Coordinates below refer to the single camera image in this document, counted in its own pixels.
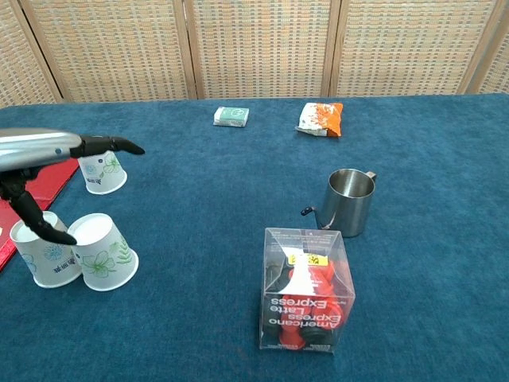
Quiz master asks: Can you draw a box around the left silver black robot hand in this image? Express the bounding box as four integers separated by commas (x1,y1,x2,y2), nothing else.
0,128,146,246

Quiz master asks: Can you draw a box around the white floral paper cup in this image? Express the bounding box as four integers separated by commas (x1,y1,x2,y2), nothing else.
77,150,128,196
9,210,84,289
67,212,140,293

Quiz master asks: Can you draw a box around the red open certificate folder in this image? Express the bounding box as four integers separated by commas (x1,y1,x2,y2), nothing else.
0,158,80,272

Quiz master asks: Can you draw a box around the blue fabric table cover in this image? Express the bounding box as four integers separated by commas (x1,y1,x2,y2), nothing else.
0,92,509,382

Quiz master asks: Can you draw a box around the green white tissue pack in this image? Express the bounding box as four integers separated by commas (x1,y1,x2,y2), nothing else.
212,106,251,128

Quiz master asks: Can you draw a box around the woven wooden folding screen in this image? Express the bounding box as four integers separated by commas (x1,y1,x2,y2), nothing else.
0,0,509,108

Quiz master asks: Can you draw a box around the orange white snack bag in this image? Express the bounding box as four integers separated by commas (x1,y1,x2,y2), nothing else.
294,101,344,138

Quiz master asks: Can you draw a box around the clear box of coffee capsules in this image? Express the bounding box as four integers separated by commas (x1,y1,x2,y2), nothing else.
258,227,356,353

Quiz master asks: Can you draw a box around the stainless steel pitcher mug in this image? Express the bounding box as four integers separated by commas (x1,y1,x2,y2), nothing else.
300,168,378,239

